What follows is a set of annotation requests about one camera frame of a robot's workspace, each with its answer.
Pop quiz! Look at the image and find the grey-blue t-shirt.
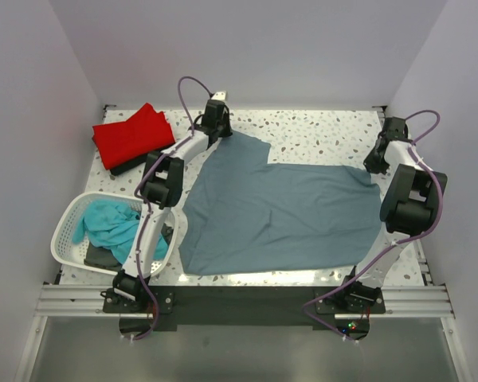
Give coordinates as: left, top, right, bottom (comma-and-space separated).
179, 133, 381, 276

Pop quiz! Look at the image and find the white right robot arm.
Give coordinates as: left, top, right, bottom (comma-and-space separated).
339, 117, 448, 313

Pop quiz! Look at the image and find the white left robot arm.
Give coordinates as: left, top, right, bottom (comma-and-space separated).
112, 92, 232, 312

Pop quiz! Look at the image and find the red folded t-shirt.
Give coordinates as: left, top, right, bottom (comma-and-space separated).
92, 103, 175, 170

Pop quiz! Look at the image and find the black folded t-shirt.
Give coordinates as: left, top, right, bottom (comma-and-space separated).
92, 134, 175, 175

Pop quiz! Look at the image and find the turquoise t-shirt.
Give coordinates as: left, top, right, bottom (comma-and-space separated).
71, 201, 169, 262

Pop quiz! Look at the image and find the dark grey t-shirt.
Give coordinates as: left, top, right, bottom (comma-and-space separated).
84, 224, 174, 271

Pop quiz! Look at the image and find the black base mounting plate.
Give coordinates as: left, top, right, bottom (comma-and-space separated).
103, 284, 386, 332

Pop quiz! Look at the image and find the white plastic laundry basket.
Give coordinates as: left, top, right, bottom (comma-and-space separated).
51, 192, 178, 278

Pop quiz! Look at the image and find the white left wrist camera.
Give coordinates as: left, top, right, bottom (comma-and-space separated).
211, 91, 228, 102

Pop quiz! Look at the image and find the aluminium extrusion rail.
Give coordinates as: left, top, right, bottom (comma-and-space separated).
34, 285, 108, 318

